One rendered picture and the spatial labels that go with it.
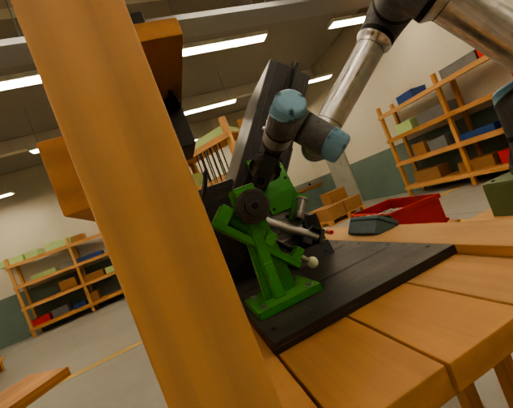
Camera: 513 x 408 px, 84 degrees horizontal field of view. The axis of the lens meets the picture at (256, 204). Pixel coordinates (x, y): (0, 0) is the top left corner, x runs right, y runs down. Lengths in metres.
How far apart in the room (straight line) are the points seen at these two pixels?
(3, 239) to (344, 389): 10.57
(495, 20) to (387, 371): 0.69
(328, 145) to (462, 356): 0.43
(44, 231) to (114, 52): 10.13
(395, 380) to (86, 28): 0.47
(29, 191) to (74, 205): 10.28
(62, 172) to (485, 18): 0.80
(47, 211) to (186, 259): 10.18
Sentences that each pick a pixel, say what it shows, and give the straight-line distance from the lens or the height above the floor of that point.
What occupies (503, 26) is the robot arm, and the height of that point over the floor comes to 1.27.
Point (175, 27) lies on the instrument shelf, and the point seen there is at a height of 1.52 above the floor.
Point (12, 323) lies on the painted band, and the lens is 10.84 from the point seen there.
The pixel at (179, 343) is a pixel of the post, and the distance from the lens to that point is 0.28.
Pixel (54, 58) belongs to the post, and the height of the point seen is 1.30.
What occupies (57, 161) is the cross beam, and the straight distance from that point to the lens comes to 0.39.
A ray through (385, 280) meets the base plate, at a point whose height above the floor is 0.90.
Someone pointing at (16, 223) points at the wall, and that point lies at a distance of 10.66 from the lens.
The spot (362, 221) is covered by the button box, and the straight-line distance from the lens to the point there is 1.00.
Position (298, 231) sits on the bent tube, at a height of 1.00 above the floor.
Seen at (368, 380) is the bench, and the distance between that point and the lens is 0.41.
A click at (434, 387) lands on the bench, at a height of 0.87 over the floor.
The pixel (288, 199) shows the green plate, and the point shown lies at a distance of 0.95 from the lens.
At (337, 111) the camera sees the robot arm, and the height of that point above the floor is 1.27.
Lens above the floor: 1.12
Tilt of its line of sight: level
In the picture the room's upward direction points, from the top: 21 degrees counter-clockwise
